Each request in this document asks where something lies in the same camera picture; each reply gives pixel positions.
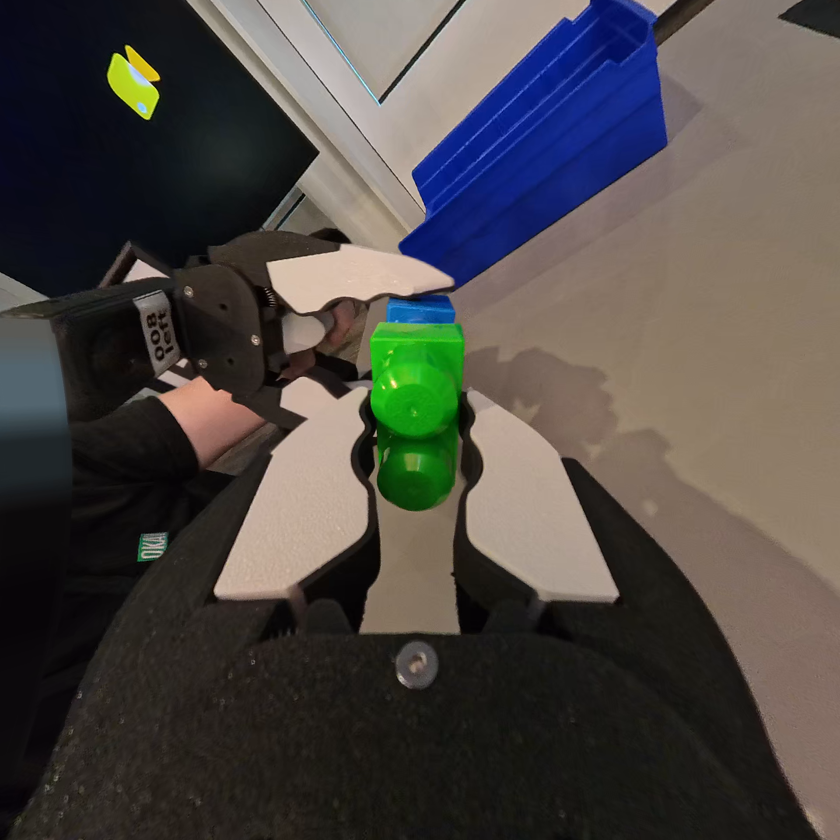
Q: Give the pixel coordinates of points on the blue one-stud toy block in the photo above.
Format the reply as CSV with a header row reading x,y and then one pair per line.
x,y
420,310

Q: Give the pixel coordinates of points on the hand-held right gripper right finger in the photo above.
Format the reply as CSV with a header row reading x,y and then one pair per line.
x,y
531,525

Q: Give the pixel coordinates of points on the blue plastic bin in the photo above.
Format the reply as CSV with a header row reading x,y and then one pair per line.
x,y
544,151

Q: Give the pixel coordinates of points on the large black tv screen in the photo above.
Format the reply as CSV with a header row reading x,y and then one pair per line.
x,y
164,164

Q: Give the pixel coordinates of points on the green two-stud toy block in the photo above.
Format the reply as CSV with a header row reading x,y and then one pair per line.
x,y
413,394

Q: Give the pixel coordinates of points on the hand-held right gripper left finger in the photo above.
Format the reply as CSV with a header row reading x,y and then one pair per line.
x,y
308,518

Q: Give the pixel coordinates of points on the grey desk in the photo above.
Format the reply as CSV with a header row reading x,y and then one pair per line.
x,y
656,394

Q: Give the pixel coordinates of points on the person's left forearm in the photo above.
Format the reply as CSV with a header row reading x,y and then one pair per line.
x,y
216,420

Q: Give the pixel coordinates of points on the person's left hand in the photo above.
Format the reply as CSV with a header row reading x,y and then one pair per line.
x,y
338,325

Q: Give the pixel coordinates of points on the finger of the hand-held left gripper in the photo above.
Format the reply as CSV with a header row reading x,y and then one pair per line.
x,y
308,400
354,272

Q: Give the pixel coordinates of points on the person's black shirt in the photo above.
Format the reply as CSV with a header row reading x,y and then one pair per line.
x,y
118,499

